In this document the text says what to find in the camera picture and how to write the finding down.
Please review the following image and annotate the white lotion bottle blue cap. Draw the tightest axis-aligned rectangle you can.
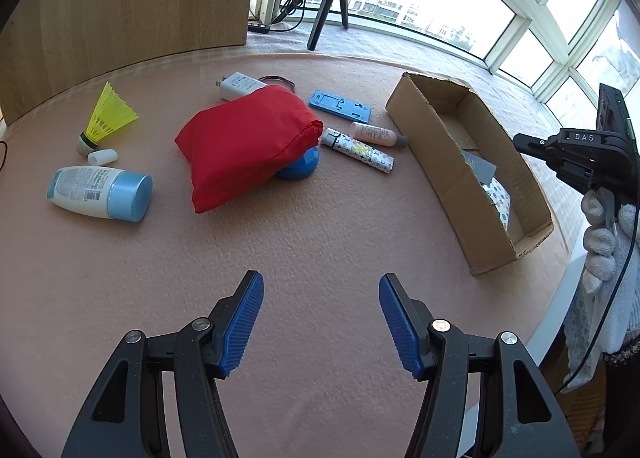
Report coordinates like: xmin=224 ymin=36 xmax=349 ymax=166
xmin=46 ymin=166 xmax=153 ymax=223

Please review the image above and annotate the wooden board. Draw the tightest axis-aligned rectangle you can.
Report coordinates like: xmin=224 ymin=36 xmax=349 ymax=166
xmin=1 ymin=0 xmax=250 ymax=123

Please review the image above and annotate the right hand white glove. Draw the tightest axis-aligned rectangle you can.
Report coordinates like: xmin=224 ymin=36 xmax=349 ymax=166
xmin=580 ymin=191 xmax=639 ymax=354

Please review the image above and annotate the dark hair band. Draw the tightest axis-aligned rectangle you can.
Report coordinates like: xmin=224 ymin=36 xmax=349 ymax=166
xmin=259 ymin=75 xmax=295 ymax=93

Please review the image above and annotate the blue phone stand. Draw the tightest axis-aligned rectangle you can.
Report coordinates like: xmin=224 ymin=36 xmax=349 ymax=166
xmin=308 ymin=90 xmax=371 ymax=123

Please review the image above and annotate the patterned tissue pack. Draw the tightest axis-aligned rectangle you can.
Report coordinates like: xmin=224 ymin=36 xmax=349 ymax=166
xmin=483 ymin=178 xmax=511 ymax=230

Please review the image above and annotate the grey card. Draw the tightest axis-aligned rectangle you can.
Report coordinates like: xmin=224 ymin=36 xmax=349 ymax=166
xmin=461 ymin=151 xmax=497 ymax=185

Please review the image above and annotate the red cushion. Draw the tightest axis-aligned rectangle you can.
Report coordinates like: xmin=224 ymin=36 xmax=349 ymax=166
xmin=175 ymin=86 xmax=323 ymax=213

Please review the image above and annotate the cardboard box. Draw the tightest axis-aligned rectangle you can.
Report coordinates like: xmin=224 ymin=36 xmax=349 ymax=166
xmin=386 ymin=72 xmax=553 ymax=275

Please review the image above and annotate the blue round tape measure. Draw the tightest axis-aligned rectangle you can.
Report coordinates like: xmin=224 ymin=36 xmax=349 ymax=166
xmin=274 ymin=146 xmax=320 ymax=181

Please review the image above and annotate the small white cap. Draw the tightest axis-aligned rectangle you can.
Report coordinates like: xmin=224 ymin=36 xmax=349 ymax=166
xmin=87 ymin=148 xmax=118 ymax=166

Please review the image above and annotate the pink cosmetic tube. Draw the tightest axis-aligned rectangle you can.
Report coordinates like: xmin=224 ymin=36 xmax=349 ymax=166
xmin=349 ymin=122 xmax=409 ymax=147

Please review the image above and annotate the white power adapter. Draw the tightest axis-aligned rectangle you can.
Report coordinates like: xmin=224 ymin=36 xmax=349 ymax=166
xmin=216 ymin=72 xmax=266 ymax=102

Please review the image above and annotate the patterned silver tube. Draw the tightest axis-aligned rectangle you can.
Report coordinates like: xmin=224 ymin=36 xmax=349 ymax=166
xmin=320 ymin=128 xmax=395 ymax=174

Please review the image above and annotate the black cable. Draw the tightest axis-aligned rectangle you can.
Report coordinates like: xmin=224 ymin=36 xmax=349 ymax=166
xmin=554 ymin=197 xmax=640 ymax=396

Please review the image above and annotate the yellow shuttlecock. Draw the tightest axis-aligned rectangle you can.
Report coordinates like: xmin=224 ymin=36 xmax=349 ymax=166
xmin=76 ymin=82 xmax=139 ymax=156

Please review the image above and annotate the black camera box right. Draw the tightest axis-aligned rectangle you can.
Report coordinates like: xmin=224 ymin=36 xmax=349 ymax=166
xmin=596 ymin=84 xmax=637 ymax=148

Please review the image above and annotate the black power strip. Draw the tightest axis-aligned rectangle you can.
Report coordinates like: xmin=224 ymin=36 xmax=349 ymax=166
xmin=247 ymin=22 xmax=270 ymax=34

